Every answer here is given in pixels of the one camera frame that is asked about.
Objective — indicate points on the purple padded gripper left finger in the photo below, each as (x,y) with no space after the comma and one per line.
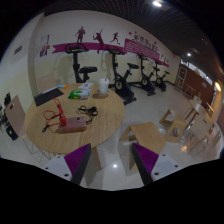
(72,166)

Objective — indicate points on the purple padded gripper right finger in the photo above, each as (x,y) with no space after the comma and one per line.
(152,166)

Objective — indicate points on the orange charger plug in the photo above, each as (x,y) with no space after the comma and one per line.
(62,117)

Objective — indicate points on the wooden stool near table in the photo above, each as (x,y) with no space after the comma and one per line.
(146,134)

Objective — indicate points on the pink power strip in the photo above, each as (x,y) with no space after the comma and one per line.
(75,124)

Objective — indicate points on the small wooden stool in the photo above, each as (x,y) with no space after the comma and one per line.
(176,123)

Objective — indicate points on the round wooden table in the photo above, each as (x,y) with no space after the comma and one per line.
(92,120)

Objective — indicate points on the wooden table right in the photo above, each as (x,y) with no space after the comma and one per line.
(200,125)

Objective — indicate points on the green wet wipes pack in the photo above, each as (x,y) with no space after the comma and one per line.
(79,94)

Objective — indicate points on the round wooden coaster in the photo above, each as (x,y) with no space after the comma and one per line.
(99,96)

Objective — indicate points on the black laptop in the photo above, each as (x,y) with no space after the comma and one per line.
(47,96)

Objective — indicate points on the wooden chair left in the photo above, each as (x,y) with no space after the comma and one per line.
(15,116)

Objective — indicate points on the white tissue pack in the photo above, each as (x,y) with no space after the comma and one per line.
(85,86)

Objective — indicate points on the blue orange pen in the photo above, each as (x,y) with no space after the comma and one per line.
(62,86)

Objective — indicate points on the white plastic cup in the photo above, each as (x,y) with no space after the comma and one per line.
(103,85)

